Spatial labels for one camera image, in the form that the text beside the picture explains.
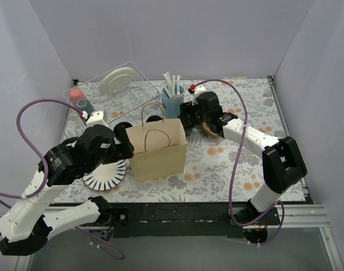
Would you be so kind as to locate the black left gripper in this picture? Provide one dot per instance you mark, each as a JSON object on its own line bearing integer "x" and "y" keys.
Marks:
{"x": 122, "y": 141}

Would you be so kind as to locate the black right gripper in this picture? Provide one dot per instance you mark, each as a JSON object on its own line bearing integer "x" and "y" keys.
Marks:
{"x": 184, "y": 115}

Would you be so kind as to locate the brown paper takeout bag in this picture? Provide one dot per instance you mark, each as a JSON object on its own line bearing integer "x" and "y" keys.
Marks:
{"x": 159, "y": 148}

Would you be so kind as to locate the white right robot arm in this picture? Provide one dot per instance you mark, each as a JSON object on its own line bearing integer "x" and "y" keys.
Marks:
{"x": 283, "y": 165}

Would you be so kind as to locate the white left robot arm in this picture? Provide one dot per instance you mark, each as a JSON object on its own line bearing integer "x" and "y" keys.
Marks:
{"x": 26, "y": 228}

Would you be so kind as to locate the blue cylindrical holder cup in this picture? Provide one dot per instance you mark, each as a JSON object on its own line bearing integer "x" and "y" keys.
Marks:
{"x": 172, "y": 106}

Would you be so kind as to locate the white wrapped straw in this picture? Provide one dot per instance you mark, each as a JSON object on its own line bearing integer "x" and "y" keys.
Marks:
{"x": 170, "y": 85}
{"x": 174, "y": 84}
{"x": 177, "y": 88}

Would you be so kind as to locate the brown pulp cup carrier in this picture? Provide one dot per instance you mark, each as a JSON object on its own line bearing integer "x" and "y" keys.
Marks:
{"x": 207, "y": 130}

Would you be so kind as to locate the blue striped white plate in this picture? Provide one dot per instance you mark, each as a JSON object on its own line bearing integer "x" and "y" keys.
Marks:
{"x": 106, "y": 176}

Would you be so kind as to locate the teal plastic cup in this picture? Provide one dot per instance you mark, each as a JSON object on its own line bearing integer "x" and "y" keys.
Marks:
{"x": 85, "y": 105}

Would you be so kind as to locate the white ceramic plate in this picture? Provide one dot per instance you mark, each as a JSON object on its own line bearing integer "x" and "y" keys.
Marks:
{"x": 117, "y": 80}

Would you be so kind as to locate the pink plastic cup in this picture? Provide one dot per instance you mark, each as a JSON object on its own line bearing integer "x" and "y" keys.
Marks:
{"x": 78, "y": 98}

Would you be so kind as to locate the floral patterned table mat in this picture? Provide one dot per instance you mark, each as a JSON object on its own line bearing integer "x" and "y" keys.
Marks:
{"x": 215, "y": 169}

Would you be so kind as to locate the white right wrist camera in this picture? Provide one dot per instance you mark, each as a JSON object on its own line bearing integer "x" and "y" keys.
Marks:
{"x": 196, "y": 91}

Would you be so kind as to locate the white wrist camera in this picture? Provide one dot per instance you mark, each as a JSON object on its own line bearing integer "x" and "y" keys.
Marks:
{"x": 196, "y": 91}
{"x": 94, "y": 118}

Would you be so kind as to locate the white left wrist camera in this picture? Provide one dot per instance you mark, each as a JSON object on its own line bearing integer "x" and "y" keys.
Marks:
{"x": 94, "y": 118}

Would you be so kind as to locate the clear wire dish rack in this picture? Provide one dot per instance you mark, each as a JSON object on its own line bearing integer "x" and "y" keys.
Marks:
{"x": 122, "y": 105}

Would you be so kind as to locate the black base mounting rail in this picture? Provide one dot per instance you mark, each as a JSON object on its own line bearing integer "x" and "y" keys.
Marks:
{"x": 173, "y": 220}

